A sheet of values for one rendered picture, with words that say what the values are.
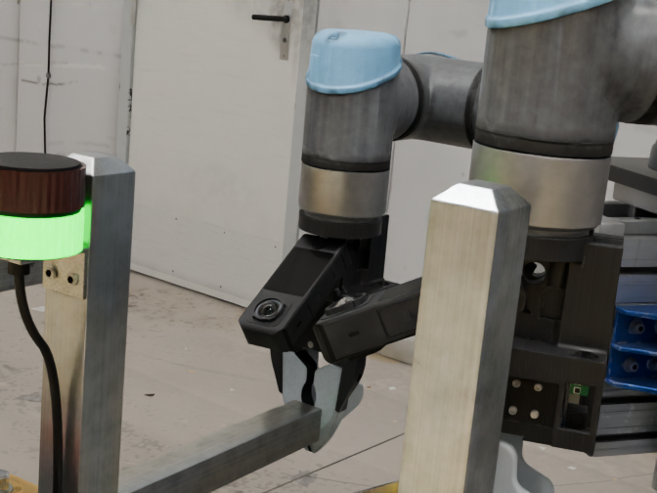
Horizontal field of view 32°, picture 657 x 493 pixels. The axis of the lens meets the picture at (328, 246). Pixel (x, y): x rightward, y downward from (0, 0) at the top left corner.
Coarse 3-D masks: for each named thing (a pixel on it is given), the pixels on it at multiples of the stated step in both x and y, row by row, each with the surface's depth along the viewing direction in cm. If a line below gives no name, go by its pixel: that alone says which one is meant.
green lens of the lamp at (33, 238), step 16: (0, 224) 61; (16, 224) 61; (32, 224) 61; (48, 224) 62; (64, 224) 62; (80, 224) 64; (0, 240) 62; (16, 240) 61; (32, 240) 62; (48, 240) 62; (64, 240) 63; (80, 240) 64; (0, 256) 62; (16, 256) 62; (32, 256) 62; (48, 256) 62; (64, 256) 63
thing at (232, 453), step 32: (256, 416) 96; (288, 416) 97; (320, 416) 99; (192, 448) 89; (224, 448) 89; (256, 448) 92; (288, 448) 96; (128, 480) 82; (160, 480) 83; (192, 480) 86; (224, 480) 90
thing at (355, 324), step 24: (408, 288) 66; (336, 312) 67; (360, 312) 65; (384, 312) 65; (408, 312) 65; (336, 336) 66; (360, 336) 65; (384, 336) 65; (408, 336) 65; (336, 360) 66
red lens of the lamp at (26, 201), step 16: (0, 176) 61; (16, 176) 61; (32, 176) 61; (48, 176) 61; (64, 176) 62; (80, 176) 63; (0, 192) 61; (16, 192) 61; (32, 192) 61; (48, 192) 61; (64, 192) 62; (80, 192) 63; (0, 208) 61; (16, 208) 61; (32, 208) 61; (48, 208) 62; (64, 208) 62; (80, 208) 64
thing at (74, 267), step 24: (0, 168) 61; (24, 168) 61; (48, 168) 61; (72, 168) 63; (24, 216) 61; (48, 216) 62; (24, 264) 64; (48, 264) 68; (72, 264) 67; (24, 288) 65; (48, 288) 68; (72, 288) 67; (24, 312) 65; (48, 360) 67
